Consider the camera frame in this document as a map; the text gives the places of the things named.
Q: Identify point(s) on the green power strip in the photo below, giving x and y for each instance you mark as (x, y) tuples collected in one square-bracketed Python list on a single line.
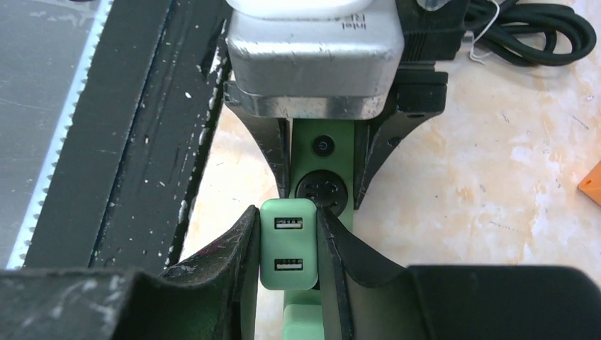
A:
[(322, 160)]

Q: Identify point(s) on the light green usb plug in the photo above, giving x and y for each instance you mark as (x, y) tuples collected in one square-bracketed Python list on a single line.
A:
[(288, 244)]

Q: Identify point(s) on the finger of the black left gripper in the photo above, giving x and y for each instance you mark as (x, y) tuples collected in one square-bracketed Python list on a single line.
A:
[(380, 150), (269, 129)]

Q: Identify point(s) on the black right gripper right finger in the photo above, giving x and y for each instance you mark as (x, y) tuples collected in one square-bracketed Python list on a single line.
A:
[(367, 296)]

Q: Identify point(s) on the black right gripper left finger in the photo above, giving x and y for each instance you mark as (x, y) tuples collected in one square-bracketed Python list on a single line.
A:
[(210, 295)]

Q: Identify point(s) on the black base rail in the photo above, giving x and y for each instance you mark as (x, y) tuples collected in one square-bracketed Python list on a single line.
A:
[(108, 110)]

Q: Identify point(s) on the orange power strip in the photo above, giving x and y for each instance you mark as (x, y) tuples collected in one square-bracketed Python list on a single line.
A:
[(590, 184)]

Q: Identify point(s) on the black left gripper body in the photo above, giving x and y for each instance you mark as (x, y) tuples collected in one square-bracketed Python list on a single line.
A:
[(430, 37)]

